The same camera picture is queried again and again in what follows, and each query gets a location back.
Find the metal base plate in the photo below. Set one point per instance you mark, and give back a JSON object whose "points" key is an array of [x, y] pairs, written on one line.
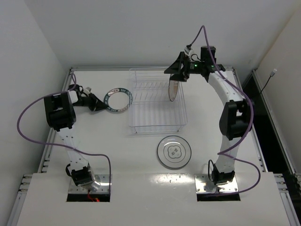
{"points": [[205, 186], [103, 182]]}

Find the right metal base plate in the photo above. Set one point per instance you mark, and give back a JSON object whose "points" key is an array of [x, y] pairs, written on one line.
{"points": [[205, 186]]}

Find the clear wire dish rack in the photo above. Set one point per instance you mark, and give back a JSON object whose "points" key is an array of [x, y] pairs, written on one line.
{"points": [[151, 111]]}

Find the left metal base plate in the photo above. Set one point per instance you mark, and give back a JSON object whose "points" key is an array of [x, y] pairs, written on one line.
{"points": [[103, 182]]}

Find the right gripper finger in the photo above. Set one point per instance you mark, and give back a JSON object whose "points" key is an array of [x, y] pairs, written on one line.
{"points": [[180, 77], [176, 66]]}

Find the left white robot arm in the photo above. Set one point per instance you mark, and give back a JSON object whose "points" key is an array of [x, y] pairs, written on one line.
{"points": [[60, 115]]}

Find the green rimmed white plate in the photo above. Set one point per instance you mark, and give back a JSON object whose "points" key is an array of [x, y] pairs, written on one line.
{"points": [[118, 100]]}

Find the grey rimmed white plate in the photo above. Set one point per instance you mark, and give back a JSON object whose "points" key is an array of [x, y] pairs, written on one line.
{"points": [[174, 152]]}

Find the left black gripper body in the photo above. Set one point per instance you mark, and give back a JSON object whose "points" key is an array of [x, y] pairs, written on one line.
{"points": [[93, 102]]}

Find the orange sunburst plate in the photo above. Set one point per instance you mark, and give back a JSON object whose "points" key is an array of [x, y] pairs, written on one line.
{"points": [[173, 89]]}

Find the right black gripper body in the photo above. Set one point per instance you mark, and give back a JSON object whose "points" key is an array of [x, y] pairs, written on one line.
{"points": [[183, 67]]}

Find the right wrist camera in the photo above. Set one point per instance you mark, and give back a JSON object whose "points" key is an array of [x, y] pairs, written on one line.
{"points": [[206, 53]]}

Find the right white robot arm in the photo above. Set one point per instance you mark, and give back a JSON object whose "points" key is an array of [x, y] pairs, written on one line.
{"points": [[237, 111]]}

